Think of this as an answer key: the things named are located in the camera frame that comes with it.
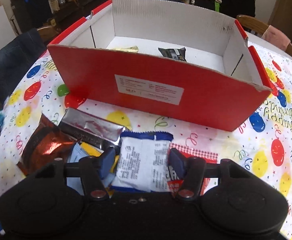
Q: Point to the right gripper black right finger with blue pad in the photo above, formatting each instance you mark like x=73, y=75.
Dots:
x=191, y=170

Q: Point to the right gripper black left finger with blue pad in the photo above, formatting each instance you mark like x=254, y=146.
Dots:
x=93, y=170

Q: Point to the white blue snack packet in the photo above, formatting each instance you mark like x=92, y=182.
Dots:
x=142, y=164

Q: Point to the black gold snack packet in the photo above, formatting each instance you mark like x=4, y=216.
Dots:
x=174, y=53

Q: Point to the cream patterned snack packet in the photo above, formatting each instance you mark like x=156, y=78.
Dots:
x=133, y=49

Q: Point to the yellow small snack packet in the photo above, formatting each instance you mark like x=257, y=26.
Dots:
x=90, y=150

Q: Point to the red crispy snack bag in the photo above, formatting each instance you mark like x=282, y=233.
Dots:
x=174, y=182

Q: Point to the light blue snack packet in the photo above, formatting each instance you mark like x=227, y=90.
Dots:
x=72, y=172

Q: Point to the silver maroon wrapper bar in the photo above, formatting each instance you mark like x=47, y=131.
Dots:
x=91, y=129

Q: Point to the shiny brown foil bag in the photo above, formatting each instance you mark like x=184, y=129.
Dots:
x=47, y=143

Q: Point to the balloon birthday tablecloth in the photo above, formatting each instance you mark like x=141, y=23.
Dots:
x=262, y=144

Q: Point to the red cardboard box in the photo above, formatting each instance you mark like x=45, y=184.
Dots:
x=221, y=84

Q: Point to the wooden chair with jeans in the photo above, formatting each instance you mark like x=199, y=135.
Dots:
x=19, y=55

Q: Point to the wooden chair pink cloth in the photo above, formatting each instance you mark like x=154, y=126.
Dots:
x=267, y=32

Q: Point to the black side cabinet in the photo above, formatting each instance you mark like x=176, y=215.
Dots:
x=31, y=13

